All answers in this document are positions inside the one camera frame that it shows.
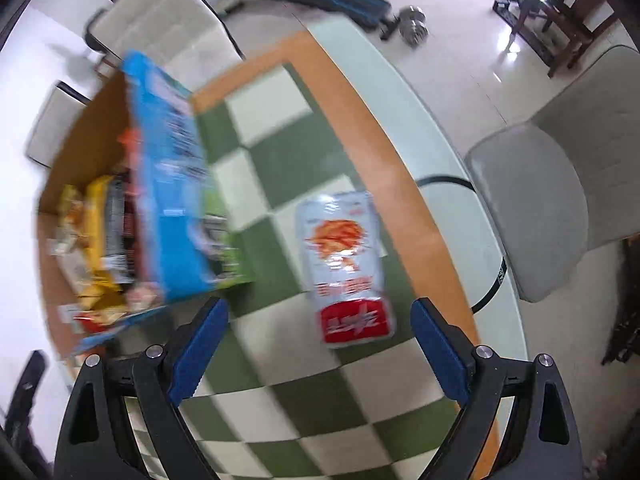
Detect white padded chair left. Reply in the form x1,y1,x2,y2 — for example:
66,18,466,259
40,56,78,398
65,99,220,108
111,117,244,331
25,80,90,168

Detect grey fabric chair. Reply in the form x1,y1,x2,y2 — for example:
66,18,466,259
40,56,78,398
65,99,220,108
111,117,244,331
464,46,639,302

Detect orange chip bag right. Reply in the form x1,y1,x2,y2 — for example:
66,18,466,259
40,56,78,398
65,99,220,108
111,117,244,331
117,127,141,170

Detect green checkered table mat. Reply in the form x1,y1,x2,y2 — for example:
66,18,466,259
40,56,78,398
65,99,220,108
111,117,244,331
180,20,470,479

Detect yellow black snack bag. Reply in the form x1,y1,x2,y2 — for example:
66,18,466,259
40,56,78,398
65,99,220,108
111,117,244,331
79,172,137,312

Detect cardboard milk box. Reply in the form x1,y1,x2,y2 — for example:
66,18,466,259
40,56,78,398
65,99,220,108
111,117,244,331
36,51,250,357

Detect dark wooden chair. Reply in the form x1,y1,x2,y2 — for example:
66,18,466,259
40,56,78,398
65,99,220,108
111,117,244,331
492,0,622,78

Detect white red chicken feet packet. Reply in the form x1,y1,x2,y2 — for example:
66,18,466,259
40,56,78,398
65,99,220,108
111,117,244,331
296,191,396,348

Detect black charging cable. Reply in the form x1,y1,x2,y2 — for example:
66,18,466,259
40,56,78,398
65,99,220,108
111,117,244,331
418,173,509,311

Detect white padded chair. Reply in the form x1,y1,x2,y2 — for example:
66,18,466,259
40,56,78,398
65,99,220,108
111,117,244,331
86,0,243,91
25,80,90,168

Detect chrome dumbbell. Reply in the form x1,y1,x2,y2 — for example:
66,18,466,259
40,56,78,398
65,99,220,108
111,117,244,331
398,6,428,48

